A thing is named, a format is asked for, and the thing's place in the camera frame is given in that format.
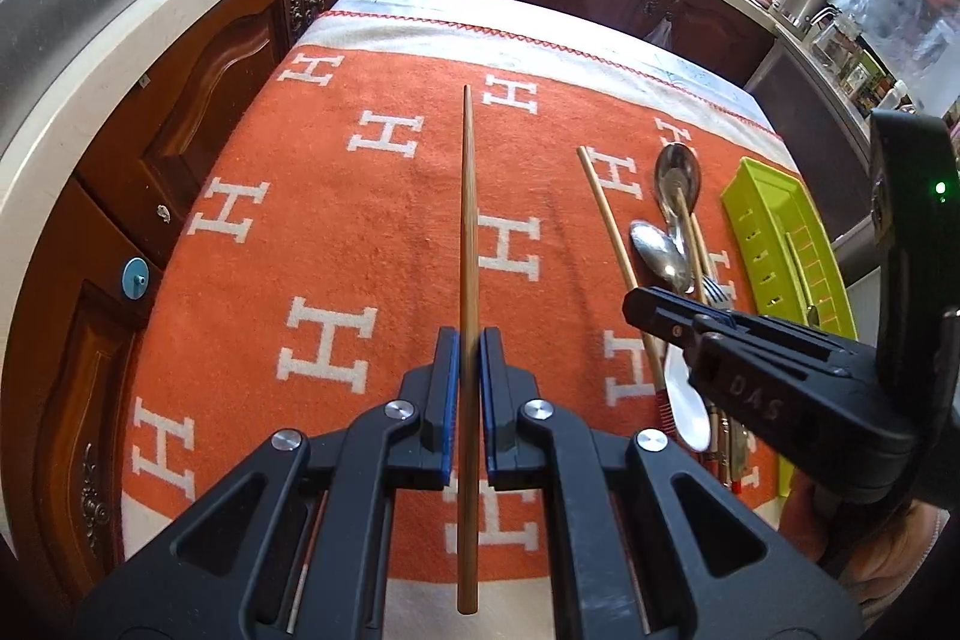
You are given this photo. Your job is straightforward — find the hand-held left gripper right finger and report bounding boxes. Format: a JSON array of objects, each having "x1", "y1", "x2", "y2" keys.
[{"x1": 480, "y1": 326, "x2": 863, "y2": 640}]

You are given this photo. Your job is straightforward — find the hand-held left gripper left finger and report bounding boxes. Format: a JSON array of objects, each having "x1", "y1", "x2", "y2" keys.
[{"x1": 75, "y1": 326, "x2": 460, "y2": 640}]

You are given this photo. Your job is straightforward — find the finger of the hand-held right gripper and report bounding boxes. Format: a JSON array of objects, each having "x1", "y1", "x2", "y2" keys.
[
  {"x1": 688, "y1": 314, "x2": 921, "y2": 507},
  {"x1": 624, "y1": 287, "x2": 878, "y2": 378}
]

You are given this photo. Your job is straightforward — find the white ceramic spoon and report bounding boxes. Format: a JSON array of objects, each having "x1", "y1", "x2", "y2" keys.
[{"x1": 664, "y1": 347, "x2": 713, "y2": 455}]

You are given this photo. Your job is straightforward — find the green plastic utensil tray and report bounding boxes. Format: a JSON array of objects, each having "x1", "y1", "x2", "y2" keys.
[{"x1": 720, "y1": 156, "x2": 861, "y2": 500}]

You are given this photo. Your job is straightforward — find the large metal spoon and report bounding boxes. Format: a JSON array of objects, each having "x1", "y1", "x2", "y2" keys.
[{"x1": 654, "y1": 143, "x2": 706, "y2": 300}]

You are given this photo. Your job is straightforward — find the brown bamboo chopstick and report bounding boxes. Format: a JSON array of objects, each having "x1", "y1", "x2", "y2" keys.
[{"x1": 455, "y1": 83, "x2": 482, "y2": 617}]

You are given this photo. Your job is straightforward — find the person's right hand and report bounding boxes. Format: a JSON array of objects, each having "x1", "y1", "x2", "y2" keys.
[{"x1": 780, "y1": 471, "x2": 947, "y2": 615}]

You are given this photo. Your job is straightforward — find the grey appliance cabinet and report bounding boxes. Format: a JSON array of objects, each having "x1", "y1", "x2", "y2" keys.
[{"x1": 746, "y1": 40, "x2": 880, "y2": 240}]

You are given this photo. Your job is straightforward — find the row of condiment bottles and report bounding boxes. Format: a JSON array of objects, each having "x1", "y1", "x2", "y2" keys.
[{"x1": 840, "y1": 47, "x2": 917, "y2": 116}]

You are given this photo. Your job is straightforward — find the orange patterned blanket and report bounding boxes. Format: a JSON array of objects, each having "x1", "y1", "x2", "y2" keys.
[{"x1": 120, "y1": 8, "x2": 788, "y2": 640}]

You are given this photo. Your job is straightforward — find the white plastic bag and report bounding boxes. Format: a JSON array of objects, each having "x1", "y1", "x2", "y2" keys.
[{"x1": 645, "y1": 14, "x2": 677, "y2": 61}]

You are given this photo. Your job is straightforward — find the pale table cover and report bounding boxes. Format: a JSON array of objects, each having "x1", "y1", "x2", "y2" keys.
[{"x1": 330, "y1": 0, "x2": 775, "y2": 125}]

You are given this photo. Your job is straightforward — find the blue round hook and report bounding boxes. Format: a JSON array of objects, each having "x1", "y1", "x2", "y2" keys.
[{"x1": 121, "y1": 257, "x2": 153, "y2": 300}]

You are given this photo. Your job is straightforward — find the brown wooden kitchen cabinets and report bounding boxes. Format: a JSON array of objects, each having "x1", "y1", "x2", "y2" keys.
[{"x1": 15, "y1": 0, "x2": 773, "y2": 611}]

